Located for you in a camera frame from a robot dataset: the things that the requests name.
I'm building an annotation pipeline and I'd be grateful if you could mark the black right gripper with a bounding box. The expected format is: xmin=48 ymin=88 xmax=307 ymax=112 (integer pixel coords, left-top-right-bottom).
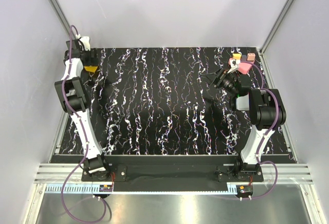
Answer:
xmin=199 ymin=68 xmax=237 ymax=96

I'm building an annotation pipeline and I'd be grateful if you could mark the yellow socket block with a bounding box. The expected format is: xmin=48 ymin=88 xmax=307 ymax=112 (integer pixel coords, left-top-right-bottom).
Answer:
xmin=84 ymin=66 xmax=99 ymax=73

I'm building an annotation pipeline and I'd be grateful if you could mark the pink triangular socket base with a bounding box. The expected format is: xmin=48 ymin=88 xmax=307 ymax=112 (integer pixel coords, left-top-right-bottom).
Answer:
xmin=237 ymin=61 xmax=253 ymax=74

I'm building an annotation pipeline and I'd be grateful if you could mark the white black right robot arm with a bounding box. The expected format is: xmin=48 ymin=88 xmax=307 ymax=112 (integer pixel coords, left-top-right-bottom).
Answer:
xmin=202 ymin=69 xmax=286 ymax=182

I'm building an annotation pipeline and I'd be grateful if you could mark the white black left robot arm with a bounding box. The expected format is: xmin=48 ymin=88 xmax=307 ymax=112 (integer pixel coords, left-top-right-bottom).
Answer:
xmin=54 ymin=34 xmax=111 ymax=181

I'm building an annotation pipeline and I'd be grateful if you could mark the orange plug on base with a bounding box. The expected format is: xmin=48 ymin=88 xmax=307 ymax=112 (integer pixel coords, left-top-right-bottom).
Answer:
xmin=232 ymin=53 xmax=242 ymax=60

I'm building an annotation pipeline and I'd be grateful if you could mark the grey plug on base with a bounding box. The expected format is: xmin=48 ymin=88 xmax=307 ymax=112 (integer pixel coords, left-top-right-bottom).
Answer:
xmin=241 ymin=55 xmax=247 ymax=62

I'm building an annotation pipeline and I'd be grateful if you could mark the beige plug on base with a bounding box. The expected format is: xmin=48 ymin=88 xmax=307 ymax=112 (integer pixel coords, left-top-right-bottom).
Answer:
xmin=247 ymin=53 xmax=255 ymax=63

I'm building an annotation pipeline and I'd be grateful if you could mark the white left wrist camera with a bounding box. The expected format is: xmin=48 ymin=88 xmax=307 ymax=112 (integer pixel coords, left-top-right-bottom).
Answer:
xmin=79 ymin=36 xmax=90 ymax=51

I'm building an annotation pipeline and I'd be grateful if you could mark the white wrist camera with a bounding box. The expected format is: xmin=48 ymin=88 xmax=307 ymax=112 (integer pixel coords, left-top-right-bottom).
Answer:
xmin=227 ymin=58 xmax=241 ymax=74
xmin=79 ymin=36 xmax=90 ymax=51

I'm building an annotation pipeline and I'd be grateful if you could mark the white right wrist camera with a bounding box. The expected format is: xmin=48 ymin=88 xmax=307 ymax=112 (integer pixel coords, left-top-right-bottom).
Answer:
xmin=227 ymin=58 xmax=241 ymax=74

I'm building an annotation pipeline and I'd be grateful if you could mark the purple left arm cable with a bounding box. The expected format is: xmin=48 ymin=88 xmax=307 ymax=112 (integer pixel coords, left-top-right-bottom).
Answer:
xmin=60 ymin=25 xmax=112 ymax=221

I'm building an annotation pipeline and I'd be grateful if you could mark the aluminium frame rail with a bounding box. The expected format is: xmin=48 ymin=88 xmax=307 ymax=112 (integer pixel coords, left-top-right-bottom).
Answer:
xmin=34 ymin=163 xmax=313 ymax=184

